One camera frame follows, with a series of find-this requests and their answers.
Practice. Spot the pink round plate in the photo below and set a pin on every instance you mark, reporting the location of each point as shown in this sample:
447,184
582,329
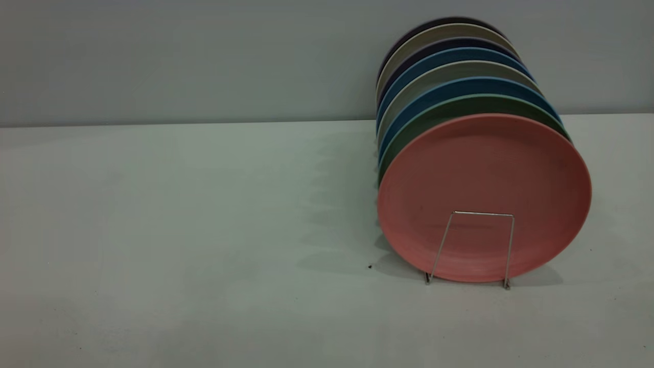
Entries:
485,179

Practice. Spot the dark purple round plate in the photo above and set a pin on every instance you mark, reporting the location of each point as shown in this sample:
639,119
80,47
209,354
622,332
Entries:
439,22

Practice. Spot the green round plate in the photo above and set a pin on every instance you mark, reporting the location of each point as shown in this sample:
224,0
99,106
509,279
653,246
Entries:
460,105

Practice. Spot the beige round plate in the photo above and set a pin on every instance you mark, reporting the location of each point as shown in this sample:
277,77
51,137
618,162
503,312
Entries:
444,70
439,31

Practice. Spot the blue round plate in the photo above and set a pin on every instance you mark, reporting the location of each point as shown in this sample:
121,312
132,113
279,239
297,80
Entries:
460,87
439,57

